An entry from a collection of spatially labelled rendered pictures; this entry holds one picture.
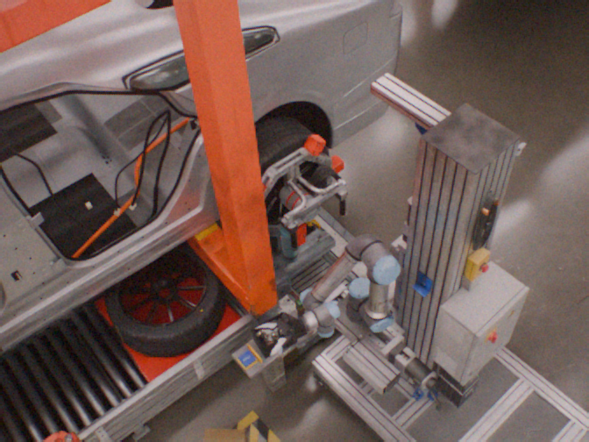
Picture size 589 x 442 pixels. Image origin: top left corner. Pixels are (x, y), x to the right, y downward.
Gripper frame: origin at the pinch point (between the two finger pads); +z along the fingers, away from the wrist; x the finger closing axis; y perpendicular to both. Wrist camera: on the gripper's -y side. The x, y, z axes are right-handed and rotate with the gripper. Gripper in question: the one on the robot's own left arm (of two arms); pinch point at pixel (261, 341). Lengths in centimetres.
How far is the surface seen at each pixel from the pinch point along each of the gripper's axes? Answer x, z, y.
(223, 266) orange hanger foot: 86, -11, 44
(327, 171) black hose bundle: 92, -80, 14
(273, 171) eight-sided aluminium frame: 92, -50, -1
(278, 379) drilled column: 47, -15, 106
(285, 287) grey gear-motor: 83, -41, 78
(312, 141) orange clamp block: 97, -76, -4
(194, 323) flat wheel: 75, 16, 64
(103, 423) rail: 53, 78, 78
